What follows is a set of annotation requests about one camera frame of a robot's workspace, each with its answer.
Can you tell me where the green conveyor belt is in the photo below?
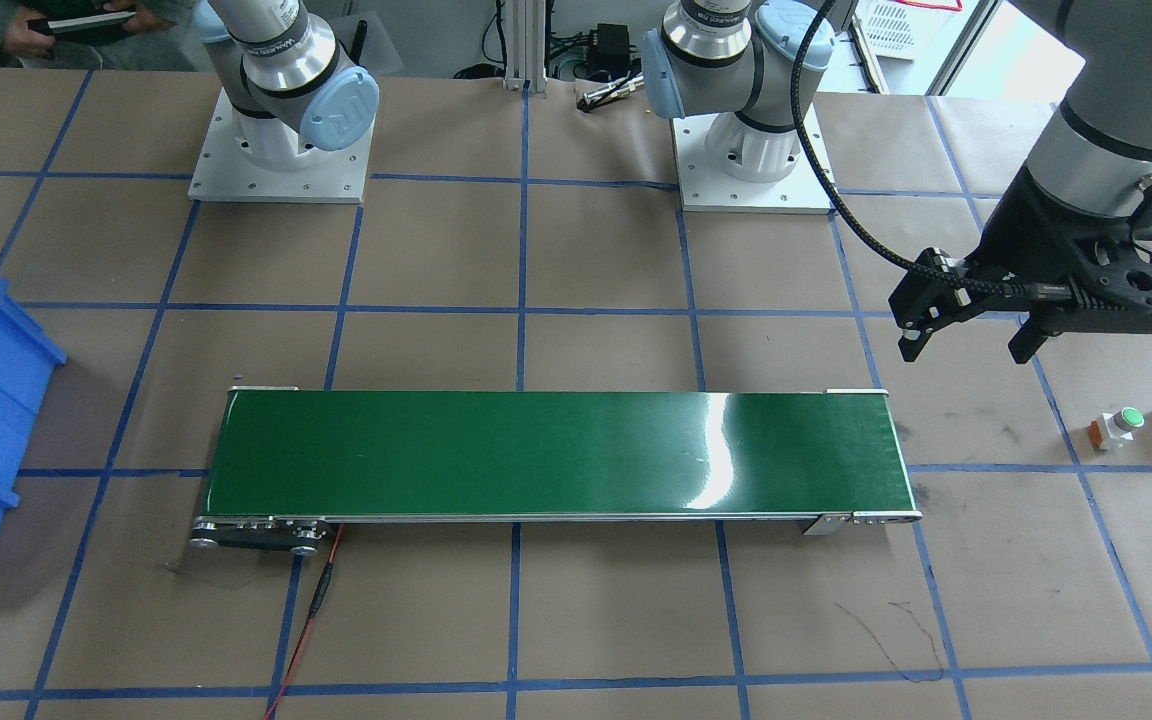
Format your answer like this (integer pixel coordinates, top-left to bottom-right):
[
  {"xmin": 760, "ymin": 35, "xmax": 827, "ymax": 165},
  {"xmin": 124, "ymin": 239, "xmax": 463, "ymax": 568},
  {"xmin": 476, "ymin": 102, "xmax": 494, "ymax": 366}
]
[{"xmin": 189, "ymin": 387, "xmax": 922, "ymax": 555}]

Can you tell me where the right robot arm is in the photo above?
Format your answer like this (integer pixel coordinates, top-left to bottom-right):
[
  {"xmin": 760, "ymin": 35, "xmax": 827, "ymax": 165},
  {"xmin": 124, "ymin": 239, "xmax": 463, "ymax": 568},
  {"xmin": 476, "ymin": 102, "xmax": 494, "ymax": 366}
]
[{"xmin": 192, "ymin": 1, "xmax": 380, "ymax": 151}]

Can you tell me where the red black power cable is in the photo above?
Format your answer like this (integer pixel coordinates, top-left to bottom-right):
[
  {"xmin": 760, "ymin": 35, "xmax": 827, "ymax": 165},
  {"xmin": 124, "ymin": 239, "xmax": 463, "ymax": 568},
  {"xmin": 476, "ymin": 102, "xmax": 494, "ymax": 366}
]
[{"xmin": 264, "ymin": 524, "xmax": 344, "ymax": 720}]

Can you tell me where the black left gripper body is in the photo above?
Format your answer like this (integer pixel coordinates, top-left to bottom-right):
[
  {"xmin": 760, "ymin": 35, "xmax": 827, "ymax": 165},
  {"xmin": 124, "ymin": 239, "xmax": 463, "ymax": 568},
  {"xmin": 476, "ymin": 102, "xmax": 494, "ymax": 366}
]
[{"xmin": 890, "ymin": 169, "xmax": 1152, "ymax": 338}]

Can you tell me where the aluminium frame post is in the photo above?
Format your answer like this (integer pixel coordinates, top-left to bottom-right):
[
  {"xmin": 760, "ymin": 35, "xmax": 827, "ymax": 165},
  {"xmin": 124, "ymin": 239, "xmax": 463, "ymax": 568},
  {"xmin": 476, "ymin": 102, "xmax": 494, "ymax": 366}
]
[{"xmin": 500, "ymin": 1, "xmax": 550, "ymax": 94}]

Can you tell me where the seated person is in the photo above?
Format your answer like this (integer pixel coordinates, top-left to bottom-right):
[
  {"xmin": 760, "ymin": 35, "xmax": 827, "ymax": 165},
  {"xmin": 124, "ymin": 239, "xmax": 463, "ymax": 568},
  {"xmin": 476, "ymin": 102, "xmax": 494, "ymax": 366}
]
[{"xmin": 0, "ymin": 1, "xmax": 210, "ymax": 71}]

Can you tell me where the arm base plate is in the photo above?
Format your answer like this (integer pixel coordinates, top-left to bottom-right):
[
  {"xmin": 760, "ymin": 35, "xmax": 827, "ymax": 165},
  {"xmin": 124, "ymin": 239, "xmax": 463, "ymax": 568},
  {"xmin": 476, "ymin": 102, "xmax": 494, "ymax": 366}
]
[
  {"xmin": 670, "ymin": 111, "xmax": 835, "ymax": 215},
  {"xmin": 187, "ymin": 91, "xmax": 374, "ymax": 205}
]

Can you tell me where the green push button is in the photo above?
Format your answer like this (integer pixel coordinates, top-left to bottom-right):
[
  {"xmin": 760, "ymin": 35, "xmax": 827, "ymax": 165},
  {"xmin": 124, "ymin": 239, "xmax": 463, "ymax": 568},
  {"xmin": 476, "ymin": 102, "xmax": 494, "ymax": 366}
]
[{"xmin": 1087, "ymin": 406, "xmax": 1146, "ymax": 452}]

